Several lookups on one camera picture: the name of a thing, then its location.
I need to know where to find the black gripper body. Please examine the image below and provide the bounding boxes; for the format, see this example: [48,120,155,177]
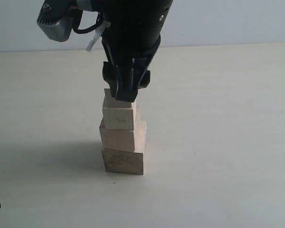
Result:
[90,0,174,79]

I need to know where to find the small wooden cube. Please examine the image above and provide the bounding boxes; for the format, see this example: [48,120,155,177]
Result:
[104,88,136,108]

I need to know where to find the medium wooden cube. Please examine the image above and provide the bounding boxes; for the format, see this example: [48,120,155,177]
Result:
[102,99,136,131]

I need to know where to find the medium-large wooden cube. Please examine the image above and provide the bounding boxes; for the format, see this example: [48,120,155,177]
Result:
[99,108,140,152]

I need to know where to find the black camera cable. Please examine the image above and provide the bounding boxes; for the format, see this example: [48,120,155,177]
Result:
[72,11,104,34]

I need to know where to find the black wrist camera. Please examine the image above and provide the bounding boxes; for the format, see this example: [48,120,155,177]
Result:
[36,0,93,43]

